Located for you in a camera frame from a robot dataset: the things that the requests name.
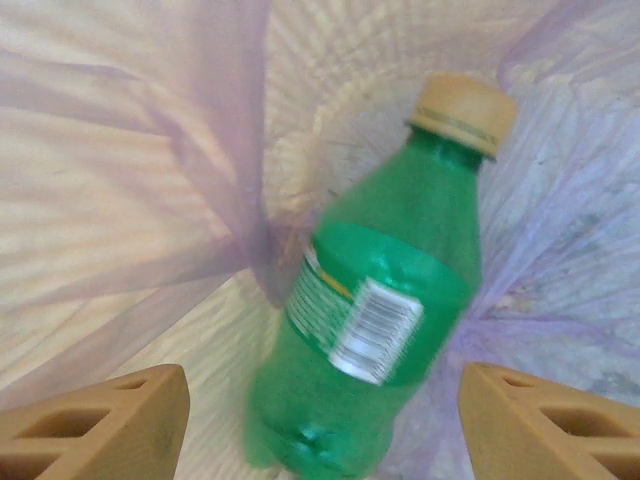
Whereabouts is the green plastic bottle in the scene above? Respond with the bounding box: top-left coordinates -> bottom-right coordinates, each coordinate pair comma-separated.
242,72 -> 519,479

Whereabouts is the beige basket bin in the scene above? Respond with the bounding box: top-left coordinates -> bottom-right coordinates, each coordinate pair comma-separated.
0,0 -> 640,480

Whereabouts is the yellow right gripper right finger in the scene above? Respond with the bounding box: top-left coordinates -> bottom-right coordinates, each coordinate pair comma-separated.
458,361 -> 640,480

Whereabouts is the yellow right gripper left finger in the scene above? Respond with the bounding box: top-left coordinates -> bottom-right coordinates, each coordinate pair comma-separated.
0,363 -> 191,480

